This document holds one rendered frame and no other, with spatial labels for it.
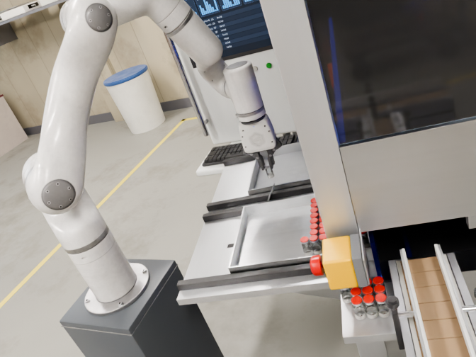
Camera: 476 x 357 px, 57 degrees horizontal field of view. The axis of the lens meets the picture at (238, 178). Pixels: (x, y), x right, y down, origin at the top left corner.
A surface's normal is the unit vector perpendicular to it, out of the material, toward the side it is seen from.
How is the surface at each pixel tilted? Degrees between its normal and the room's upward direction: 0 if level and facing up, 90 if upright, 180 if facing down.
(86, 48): 119
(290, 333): 0
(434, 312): 0
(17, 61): 90
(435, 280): 0
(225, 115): 90
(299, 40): 90
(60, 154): 67
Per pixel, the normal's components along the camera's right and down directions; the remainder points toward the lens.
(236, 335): -0.31, -0.83
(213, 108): -0.29, 0.54
